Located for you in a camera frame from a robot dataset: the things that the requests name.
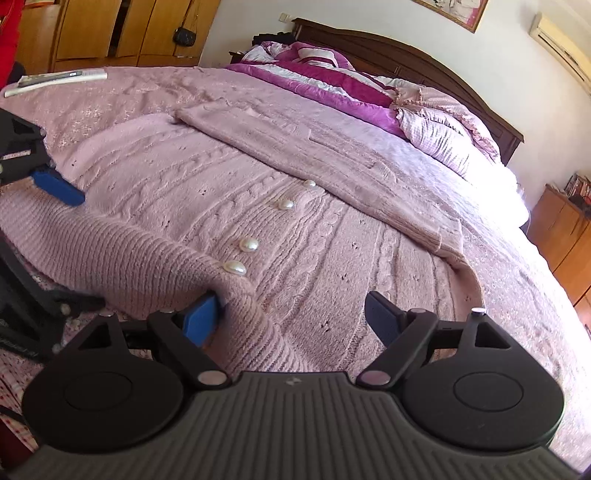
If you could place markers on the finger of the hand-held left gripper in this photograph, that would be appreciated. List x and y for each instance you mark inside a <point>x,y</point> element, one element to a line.
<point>60,189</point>
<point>69,302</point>

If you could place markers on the black clothes pile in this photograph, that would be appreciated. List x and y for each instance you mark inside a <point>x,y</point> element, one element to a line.
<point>272,39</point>

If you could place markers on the framed wall picture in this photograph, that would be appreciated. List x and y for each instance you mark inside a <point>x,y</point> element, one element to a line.
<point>455,11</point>

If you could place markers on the row of books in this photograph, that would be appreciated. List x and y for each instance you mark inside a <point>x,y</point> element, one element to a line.
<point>579,189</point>

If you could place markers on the black handbag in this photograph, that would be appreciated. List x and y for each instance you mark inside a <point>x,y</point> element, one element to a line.
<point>184,37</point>

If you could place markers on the wooden wardrobe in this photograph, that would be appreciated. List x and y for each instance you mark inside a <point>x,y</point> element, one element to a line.
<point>83,27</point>

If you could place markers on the white air conditioner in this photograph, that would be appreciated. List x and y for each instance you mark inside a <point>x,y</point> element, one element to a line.
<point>561,46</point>

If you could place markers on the dark wooden bed headboard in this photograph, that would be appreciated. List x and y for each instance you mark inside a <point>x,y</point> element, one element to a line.
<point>415,60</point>

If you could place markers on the pink knit cardigan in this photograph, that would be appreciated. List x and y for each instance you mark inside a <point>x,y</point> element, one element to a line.
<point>194,194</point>

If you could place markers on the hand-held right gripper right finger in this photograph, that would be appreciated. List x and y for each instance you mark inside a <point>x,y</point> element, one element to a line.
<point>383,318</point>

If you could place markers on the red cloth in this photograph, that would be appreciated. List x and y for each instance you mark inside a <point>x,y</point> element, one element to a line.
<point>9,37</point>

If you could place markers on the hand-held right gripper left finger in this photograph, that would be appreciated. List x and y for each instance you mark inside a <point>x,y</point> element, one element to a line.
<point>201,321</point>

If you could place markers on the wooden side cabinet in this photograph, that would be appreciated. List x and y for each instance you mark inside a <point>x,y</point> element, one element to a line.
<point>561,240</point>

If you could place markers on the pink ruffled pillow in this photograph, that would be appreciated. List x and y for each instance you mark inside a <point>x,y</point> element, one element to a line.
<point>455,115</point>

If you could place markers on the floral bed sheet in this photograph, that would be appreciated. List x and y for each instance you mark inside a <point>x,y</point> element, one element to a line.
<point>531,332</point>

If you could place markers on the white remote control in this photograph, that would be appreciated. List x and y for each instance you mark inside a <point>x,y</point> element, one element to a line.
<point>55,79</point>

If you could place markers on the wooden nightstand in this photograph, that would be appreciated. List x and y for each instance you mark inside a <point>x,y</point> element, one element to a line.
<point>239,57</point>

